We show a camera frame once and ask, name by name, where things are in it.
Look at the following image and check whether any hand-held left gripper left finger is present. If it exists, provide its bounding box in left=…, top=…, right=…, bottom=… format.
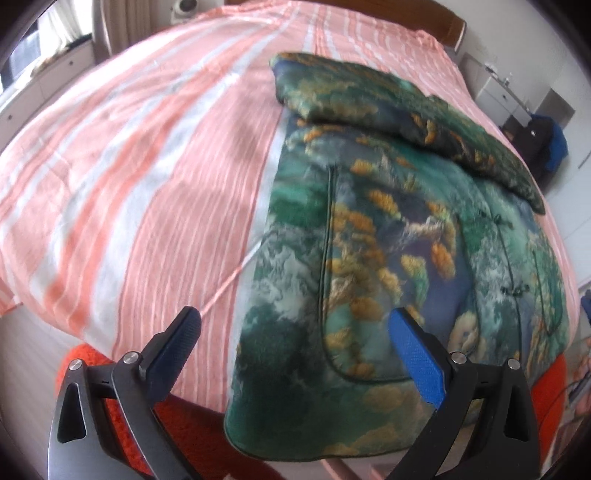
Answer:
left=47, top=306, right=202, bottom=480

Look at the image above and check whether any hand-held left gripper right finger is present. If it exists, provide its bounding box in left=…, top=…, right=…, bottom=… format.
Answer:
left=385, top=307, right=542, bottom=480

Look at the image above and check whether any green landscape print padded jacket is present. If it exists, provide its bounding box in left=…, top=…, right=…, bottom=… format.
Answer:
left=224, top=52, right=570, bottom=462

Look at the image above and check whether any pink striped bedspread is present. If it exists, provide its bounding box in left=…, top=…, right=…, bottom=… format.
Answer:
left=0, top=0, right=583, bottom=416

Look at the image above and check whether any chair with blue clothing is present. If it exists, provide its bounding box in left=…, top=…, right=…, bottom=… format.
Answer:
left=512, top=115, right=562, bottom=186

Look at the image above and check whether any blue garment on chair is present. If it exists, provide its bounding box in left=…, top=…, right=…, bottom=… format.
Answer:
left=547, top=124, right=570, bottom=172

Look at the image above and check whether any white bedside desk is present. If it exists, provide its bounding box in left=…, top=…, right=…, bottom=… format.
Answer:
left=475, top=52, right=533, bottom=126

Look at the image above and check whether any white window seat cabinet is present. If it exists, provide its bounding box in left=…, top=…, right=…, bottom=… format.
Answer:
left=0, top=44, right=99, bottom=141

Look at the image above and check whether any window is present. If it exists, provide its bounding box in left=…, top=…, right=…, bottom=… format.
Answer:
left=0, top=7, right=95, bottom=90

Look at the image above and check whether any beige curtain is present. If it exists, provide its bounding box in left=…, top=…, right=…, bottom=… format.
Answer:
left=91, top=0, right=141, bottom=58

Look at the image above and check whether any white desk fan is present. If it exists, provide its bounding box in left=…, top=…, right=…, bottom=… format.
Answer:
left=172, top=0, right=201, bottom=25

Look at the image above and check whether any wooden bed headboard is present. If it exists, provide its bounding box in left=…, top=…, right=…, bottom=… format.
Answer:
left=222, top=0, right=468, bottom=51

